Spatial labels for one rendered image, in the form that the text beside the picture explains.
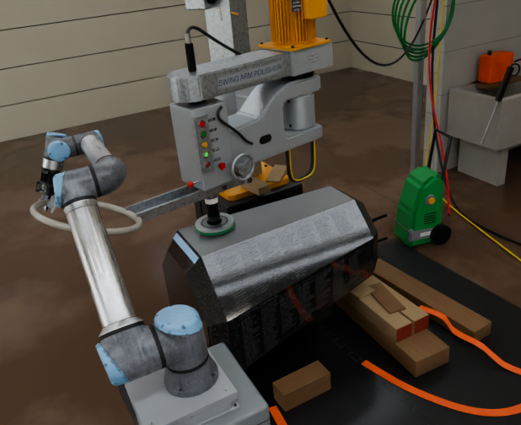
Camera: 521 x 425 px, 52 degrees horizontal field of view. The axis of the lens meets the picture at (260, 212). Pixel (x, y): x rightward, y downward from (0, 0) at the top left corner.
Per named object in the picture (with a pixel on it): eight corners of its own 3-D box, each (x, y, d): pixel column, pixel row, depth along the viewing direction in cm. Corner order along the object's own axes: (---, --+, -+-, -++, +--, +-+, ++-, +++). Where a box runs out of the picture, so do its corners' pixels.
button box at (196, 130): (212, 168, 269) (204, 112, 256) (215, 169, 267) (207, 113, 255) (198, 173, 265) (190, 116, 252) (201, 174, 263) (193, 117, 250)
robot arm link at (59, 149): (72, 137, 231) (69, 132, 242) (45, 144, 227) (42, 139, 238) (78, 158, 235) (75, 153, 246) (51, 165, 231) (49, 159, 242)
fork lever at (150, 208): (234, 174, 305) (233, 165, 303) (255, 182, 291) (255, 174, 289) (123, 213, 267) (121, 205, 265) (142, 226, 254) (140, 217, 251)
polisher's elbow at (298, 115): (276, 126, 315) (272, 93, 306) (300, 118, 324) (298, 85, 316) (296, 132, 301) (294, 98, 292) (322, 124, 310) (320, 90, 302)
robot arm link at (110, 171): (128, 160, 186) (97, 124, 244) (92, 169, 182) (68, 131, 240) (136, 190, 191) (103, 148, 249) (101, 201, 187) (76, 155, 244)
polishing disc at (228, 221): (201, 236, 282) (201, 234, 281) (190, 220, 300) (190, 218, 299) (239, 226, 288) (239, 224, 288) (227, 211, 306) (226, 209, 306)
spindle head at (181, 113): (235, 165, 306) (226, 87, 286) (260, 174, 290) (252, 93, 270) (181, 185, 286) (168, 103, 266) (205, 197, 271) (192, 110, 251)
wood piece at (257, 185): (240, 187, 366) (240, 180, 364) (251, 182, 372) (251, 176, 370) (258, 195, 352) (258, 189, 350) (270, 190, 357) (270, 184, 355)
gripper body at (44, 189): (34, 192, 248) (38, 167, 245) (47, 190, 256) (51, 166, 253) (47, 197, 245) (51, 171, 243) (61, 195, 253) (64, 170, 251)
